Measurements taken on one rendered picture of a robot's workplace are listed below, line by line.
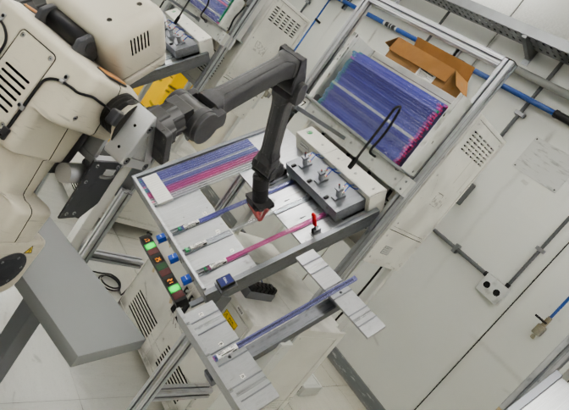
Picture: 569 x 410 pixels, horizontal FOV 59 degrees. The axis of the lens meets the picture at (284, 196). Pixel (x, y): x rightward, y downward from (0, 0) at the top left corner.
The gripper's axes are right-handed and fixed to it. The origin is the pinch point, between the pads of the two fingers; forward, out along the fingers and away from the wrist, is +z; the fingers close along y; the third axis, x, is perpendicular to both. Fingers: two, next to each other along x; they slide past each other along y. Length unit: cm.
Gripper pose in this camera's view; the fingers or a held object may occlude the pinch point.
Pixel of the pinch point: (259, 218)
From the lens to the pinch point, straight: 184.0
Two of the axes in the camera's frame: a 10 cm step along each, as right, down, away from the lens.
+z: -0.6, 7.7, 6.3
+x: -8.4, 3.0, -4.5
